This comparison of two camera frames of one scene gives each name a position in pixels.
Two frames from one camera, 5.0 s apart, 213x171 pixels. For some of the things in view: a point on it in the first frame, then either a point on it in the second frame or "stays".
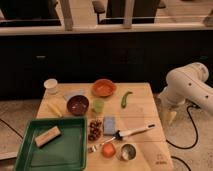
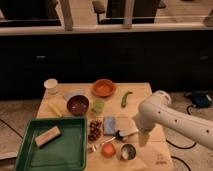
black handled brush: x=120 y=135 stays
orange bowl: x=103 y=87 stays
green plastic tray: x=64 y=152 stays
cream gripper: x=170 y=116 to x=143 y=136
